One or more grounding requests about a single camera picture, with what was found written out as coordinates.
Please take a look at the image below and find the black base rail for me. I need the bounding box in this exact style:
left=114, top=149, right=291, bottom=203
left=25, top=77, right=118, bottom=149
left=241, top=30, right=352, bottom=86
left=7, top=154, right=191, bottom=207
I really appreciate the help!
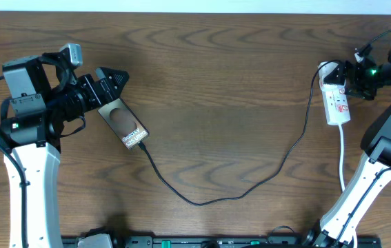
left=62, top=235, right=382, bottom=248

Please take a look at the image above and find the black USB charging cable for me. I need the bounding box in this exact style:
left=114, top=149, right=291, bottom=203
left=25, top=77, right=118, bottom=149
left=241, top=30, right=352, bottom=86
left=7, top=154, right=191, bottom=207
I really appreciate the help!
left=137, top=59, right=341, bottom=207

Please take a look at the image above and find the white power strip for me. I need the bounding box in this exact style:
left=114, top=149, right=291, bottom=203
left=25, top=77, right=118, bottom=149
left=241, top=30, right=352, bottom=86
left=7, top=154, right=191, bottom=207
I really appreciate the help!
left=319, top=61, right=350, bottom=126

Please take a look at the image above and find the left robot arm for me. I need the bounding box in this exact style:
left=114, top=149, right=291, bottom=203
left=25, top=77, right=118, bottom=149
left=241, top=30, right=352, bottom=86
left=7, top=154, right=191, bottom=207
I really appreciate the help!
left=0, top=52, right=129, bottom=247

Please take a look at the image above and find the Galaxy S25 Ultra smartphone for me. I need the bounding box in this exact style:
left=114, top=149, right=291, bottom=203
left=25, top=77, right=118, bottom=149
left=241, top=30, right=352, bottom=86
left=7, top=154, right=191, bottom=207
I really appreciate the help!
left=98, top=98, right=149, bottom=149

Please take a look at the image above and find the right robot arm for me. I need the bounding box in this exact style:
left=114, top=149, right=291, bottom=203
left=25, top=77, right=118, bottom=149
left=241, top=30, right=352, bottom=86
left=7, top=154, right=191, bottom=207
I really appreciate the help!
left=303, top=43, right=391, bottom=247

